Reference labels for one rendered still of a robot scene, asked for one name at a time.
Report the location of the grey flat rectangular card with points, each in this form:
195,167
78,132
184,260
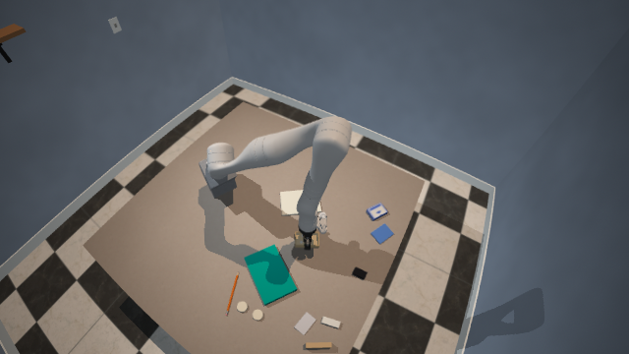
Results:
304,323

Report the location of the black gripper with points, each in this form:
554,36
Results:
307,238

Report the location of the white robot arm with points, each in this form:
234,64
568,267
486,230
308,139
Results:
330,138

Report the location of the light brown wooden plank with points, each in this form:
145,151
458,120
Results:
318,345

